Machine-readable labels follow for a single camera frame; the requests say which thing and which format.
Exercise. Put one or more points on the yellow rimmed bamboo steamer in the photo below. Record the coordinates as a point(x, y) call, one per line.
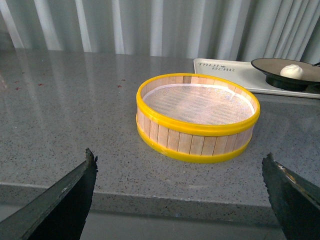
point(191, 142)

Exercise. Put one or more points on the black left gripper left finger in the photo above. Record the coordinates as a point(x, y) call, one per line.
point(60, 212)

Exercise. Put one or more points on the white steamed bun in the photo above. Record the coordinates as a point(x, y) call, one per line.
point(292, 71)

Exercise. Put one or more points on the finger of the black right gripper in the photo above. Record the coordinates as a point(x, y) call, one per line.
point(294, 200)

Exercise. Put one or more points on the beige plate with black rim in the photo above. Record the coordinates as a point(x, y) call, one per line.
point(271, 67)

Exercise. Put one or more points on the white steamer liner cloth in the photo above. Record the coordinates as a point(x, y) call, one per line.
point(200, 103)

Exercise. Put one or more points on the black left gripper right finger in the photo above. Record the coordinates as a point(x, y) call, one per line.
point(316, 64)

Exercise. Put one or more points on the white bear print tray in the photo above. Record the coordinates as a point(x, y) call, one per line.
point(245, 75)

